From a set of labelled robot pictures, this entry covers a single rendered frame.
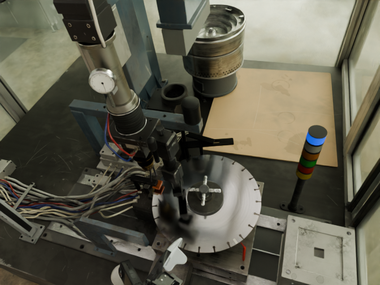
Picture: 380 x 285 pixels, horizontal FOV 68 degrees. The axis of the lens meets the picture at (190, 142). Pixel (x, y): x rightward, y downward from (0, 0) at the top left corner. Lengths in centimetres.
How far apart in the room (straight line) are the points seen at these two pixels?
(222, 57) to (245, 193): 64
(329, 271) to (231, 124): 73
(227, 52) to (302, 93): 45
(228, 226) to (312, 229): 25
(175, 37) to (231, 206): 52
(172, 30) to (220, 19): 61
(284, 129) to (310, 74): 42
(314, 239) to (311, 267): 8
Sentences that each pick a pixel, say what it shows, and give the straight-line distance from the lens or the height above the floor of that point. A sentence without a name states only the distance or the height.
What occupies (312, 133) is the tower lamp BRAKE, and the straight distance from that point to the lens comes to 78.
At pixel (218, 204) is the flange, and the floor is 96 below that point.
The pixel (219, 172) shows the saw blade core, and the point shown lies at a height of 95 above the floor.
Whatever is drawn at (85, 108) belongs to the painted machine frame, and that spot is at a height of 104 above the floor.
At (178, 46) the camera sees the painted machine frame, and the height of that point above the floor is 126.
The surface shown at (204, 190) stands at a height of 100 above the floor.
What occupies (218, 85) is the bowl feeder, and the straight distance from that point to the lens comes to 142.
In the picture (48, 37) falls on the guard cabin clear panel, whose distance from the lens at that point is 197.
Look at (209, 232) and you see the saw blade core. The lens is 83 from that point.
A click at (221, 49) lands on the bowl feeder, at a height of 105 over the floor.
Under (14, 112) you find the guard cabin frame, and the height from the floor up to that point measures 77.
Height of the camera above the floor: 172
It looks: 49 degrees down
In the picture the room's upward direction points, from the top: 10 degrees counter-clockwise
